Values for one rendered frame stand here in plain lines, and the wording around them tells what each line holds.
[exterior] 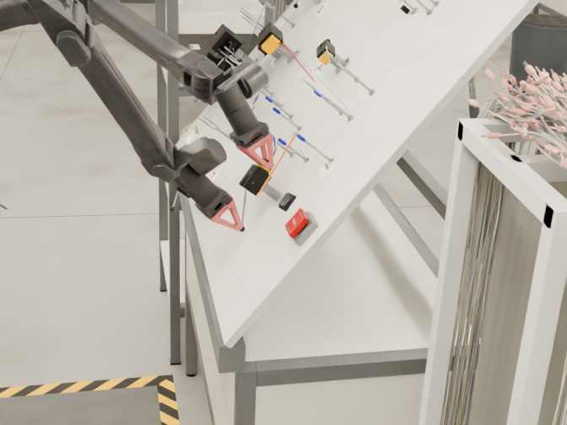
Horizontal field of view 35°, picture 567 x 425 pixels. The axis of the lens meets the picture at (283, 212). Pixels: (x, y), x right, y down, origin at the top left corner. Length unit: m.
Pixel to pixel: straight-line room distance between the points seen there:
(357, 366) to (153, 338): 1.66
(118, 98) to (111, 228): 2.65
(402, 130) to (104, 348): 1.96
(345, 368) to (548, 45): 4.69
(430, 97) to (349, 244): 0.77
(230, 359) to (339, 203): 0.39
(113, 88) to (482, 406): 0.89
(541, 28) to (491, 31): 4.61
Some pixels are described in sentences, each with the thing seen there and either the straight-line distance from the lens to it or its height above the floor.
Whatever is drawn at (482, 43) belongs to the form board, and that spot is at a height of 1.48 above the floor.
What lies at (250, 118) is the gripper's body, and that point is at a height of 1.26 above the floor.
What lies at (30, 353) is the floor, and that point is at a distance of 3.44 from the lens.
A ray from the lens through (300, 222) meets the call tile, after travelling 1.76.
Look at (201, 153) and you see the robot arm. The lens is 1.85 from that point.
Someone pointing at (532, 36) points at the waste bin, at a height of 0.54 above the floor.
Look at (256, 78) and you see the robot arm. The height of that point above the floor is 1.33.
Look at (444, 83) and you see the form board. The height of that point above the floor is 1.40.
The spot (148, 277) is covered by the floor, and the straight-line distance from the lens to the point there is 3.90.
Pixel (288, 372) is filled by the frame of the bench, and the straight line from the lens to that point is 1.89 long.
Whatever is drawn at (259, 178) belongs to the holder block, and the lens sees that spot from 1.95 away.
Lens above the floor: 1.86
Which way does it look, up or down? 24 degrees down
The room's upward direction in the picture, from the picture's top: 3 degrees clockwise
